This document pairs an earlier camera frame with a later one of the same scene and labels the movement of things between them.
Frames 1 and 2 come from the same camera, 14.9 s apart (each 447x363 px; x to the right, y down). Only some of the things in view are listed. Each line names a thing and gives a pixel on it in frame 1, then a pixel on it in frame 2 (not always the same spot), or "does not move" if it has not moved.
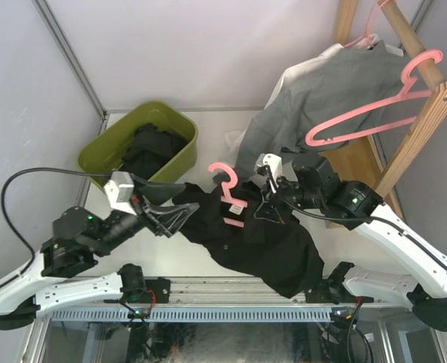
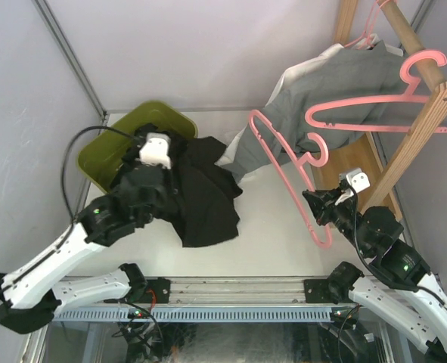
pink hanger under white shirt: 363,42 does not move
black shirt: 233,217 to 197,194
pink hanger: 227,187 to 311,159
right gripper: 272,190 to 324,202
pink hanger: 406,93 to 411,86
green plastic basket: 106,153 does not move
